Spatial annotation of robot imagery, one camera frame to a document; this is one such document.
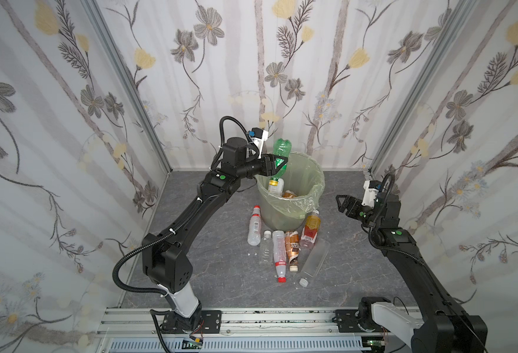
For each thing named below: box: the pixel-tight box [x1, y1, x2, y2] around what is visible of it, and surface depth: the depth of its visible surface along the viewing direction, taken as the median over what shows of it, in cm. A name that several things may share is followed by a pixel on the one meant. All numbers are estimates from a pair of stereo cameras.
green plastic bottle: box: [270, 138, 293, 181], surface depth 72 cm
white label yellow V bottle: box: [267, 177, 285, 198], surface depth 95 cm
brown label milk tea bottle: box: [284, 230, 300, 273], surface depth 89 cm
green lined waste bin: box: [255, 151, 326, 232], surface depth 86 cm
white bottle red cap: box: [247, 204, 262, 247], surface depth 94 cm
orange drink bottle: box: [299, 208, 321, 250], surface depth 93 cm
